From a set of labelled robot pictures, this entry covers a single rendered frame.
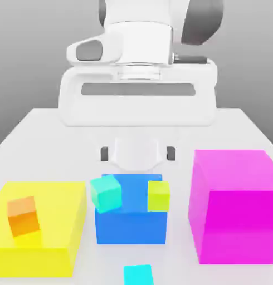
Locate small orange cube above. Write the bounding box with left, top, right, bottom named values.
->
left=7, top=195, right=41, bottom=238

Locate large magenta box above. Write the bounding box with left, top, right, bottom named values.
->
left=187, top=149, right=273, bottom=266

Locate large yellow box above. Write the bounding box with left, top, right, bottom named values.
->
left=0, top=181, right=88, bottom=279

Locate small cyan cube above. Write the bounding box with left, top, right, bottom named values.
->
left=123, top=264, right=155, bottom=285

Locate small teal cube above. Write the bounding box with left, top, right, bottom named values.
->
left=89, top=174, right=123, bottom=214

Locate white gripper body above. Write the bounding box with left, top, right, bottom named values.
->
left=58, top=58, right=218, bottom=128

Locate large blue box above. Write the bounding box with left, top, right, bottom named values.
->
left=94, top=173, right=168, bottom=245

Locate small lime cube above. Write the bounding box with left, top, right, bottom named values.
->
left=147, top=180, right=171, bottom=213

